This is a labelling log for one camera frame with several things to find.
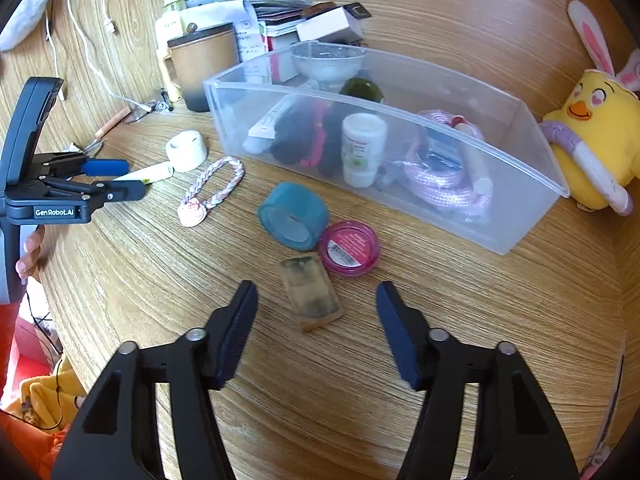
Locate white medicine bottle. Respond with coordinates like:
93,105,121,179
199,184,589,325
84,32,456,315
341,113,389,188

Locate orange red garment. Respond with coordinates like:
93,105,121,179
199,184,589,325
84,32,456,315
0,302,76,480

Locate person's left hand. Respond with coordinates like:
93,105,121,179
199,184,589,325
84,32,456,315
15,225,46,281

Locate pink white braided bracelet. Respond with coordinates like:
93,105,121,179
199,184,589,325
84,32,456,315
178,156,246,228

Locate yellow-green spray bottle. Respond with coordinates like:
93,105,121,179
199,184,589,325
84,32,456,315
154,0,193,51

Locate brown lidded ceramic mug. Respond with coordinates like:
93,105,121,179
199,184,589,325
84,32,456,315
161,22,240,113

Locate white ointment tube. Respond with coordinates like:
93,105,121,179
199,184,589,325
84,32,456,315
243,95,296,153

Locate pink scissors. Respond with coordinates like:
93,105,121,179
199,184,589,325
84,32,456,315
300,100,333,171

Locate small white tube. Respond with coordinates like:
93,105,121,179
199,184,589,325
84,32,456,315
111,161,175,184

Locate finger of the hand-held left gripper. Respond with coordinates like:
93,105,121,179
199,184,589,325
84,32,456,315
35,152,131,177
40,175,147,206

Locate clear plastic storage box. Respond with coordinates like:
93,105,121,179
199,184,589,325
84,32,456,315
202,40,571,256

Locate white bowl of beads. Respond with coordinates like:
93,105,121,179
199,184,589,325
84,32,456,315
290,42,368,92

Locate white bandage roll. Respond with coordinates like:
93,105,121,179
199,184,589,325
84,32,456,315
166,130,209,173

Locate small white box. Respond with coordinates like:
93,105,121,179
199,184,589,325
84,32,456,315
296,6,364,45

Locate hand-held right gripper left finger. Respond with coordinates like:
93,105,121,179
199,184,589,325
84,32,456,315
50,280,259,480

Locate yellow printed cloth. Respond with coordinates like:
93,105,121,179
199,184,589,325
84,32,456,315
5,355,88,431

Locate eyeglasses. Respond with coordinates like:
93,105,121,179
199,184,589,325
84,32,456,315
122,102,156,126

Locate dark green pump bottle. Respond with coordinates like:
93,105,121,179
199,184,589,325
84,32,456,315
339,77,385,106

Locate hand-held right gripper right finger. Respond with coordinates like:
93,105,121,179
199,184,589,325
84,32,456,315
376,281,593,480

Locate teal tape roll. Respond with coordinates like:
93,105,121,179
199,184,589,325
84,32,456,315
257,181,330,252

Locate stack of papers and cartons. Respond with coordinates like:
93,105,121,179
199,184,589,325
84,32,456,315
235,0,371,86

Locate dark purple spray bottle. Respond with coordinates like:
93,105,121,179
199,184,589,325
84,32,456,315
270,110,321,166

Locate pink rope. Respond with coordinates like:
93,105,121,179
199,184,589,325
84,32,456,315
402,109,493,223

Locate white charging cable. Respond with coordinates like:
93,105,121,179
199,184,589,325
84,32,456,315
42,0,153,113

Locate grey fuzzy cloth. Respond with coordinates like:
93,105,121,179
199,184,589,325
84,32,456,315
0,0,53,52

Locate brown soap bar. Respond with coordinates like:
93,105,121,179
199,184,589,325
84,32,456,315
278,253,345,332

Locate yellow chick plush toy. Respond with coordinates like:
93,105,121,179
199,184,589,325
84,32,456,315
537,0,640,217

